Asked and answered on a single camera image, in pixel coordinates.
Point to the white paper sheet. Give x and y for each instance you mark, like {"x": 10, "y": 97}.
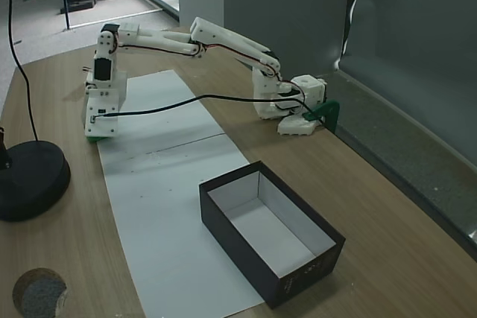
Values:
{"x": 156, "y": 109}
{"x": 171, "y": 221}

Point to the dark brown cardboard box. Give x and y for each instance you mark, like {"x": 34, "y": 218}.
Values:
{"x": 238, "y": 228}

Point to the green table clamp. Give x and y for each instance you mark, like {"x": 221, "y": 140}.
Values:
{"x": 328, "y": 109}

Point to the black round lamp base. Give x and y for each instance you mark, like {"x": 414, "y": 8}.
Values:
{"x": 30, "y": 180}

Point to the white gripper camera mount plate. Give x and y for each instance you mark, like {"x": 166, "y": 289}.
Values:
{"x": 100, "y": 105}

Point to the green cube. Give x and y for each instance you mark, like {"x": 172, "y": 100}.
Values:
{"x": 96, "y": 138}

